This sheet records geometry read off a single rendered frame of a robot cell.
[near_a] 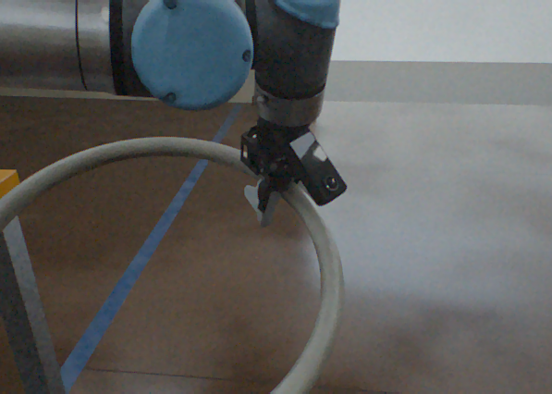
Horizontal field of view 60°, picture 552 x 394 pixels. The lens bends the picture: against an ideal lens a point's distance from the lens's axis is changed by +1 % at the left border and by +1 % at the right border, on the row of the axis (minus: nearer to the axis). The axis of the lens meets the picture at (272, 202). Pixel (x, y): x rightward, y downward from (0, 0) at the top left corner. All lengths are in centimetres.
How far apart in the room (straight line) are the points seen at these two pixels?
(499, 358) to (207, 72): 221
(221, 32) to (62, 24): 11
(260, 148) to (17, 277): 101
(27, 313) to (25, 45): 125
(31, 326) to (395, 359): 148
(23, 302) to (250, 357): 106
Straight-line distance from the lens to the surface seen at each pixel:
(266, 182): 66
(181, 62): 37
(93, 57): 38
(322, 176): 63
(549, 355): 257
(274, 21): 52
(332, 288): 60
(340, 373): 219
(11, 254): 148
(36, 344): 166
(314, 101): 58
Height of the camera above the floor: 157
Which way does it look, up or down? 27 degrees down
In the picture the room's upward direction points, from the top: straight up
